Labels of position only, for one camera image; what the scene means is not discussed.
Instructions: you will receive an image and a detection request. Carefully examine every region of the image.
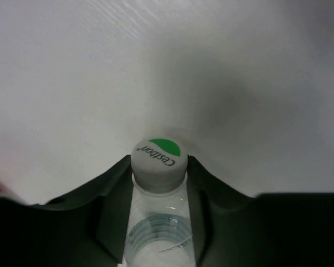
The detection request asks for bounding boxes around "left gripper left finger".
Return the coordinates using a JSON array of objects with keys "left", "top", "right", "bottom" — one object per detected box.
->
[{"left": 0, "top": 156, "right": 132, "bottom": 266}]

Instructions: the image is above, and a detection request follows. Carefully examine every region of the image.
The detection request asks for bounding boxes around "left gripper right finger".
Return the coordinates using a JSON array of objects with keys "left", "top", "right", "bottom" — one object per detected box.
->
[{"left": 187, "top": 156, "right": 334, "bottom": 266}]

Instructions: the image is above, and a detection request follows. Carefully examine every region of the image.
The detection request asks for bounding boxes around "green-label clear water bottle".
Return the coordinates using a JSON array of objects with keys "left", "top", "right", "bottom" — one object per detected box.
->
[{"left": 124, "top": 137, "right": 196, "bottom": 267}]

